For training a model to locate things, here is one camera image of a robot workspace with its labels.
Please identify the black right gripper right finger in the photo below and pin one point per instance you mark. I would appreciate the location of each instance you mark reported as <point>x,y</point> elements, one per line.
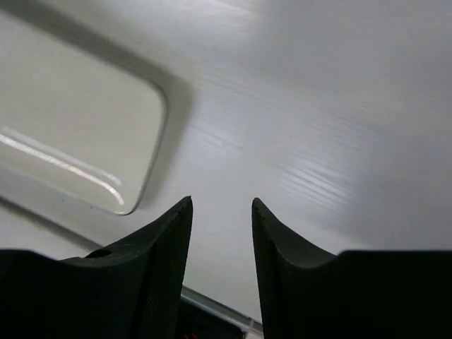
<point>307,292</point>

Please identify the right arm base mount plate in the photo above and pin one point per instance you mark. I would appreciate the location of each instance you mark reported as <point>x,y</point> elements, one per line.
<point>195,323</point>

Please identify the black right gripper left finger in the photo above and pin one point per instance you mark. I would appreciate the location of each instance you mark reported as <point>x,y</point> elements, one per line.
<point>128,289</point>

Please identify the rectangular white plate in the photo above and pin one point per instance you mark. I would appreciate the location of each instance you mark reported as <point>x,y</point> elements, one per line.
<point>75,122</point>

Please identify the aluminium table edge rail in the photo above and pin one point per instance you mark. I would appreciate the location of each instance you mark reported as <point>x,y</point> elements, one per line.
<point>23,229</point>

